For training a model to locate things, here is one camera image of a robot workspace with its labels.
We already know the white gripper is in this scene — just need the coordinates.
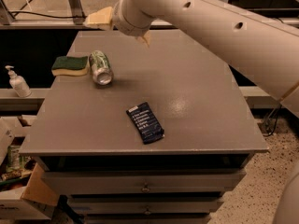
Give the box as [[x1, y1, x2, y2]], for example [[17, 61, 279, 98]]
[[84, 0, 156, 47]]

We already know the green soda can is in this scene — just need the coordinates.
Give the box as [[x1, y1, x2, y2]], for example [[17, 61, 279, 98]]
[[89, 50, 114, 86]]

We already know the green and yellow sponge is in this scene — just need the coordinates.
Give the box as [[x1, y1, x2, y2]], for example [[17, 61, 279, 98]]
[[51, 56, 90, 77]]

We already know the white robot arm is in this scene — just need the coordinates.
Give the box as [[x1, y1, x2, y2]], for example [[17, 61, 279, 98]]
[[86, 0, 299, 116]]

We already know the green can in box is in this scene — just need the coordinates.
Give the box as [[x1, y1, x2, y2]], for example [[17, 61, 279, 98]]
[[7, 145, 20, 170]]

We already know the dark blue snack bar wrapper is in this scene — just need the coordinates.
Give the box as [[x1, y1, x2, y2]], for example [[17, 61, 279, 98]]
[[126, 102, 164, 145]]

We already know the grey drawer cabinet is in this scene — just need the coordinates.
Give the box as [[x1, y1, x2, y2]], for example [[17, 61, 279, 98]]
[[21, 30, 267, 224]]

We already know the white pump soap bottle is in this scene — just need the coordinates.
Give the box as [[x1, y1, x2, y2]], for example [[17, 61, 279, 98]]
[[5, 65, 31, 98]]

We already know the top grey drawer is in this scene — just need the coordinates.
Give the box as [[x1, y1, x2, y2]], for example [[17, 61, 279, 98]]
[[42, 169, 246, 195]]

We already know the grey drawer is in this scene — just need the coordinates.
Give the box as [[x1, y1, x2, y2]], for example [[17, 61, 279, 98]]
[[42, 169, 246, 195], [68, 198, 223, 215]]

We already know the middle grey drawer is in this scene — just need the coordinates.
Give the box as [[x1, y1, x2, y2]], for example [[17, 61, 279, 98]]
[[68, 198, 223, 215]]

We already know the cardboard box with items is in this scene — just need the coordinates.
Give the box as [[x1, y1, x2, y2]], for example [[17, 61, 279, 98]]
[[0, 115, 58, 220]]

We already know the metal window frame rail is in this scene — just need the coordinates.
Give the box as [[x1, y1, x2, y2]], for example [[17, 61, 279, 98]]
[[0, 0, 299, 30]]

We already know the black cable on ledge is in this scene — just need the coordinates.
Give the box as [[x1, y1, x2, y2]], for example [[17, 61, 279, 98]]
[[8, 10, 88, 21]]

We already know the black cable on floor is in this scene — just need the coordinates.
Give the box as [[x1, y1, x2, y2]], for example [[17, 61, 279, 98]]
[[262, 105, 283, 138]]

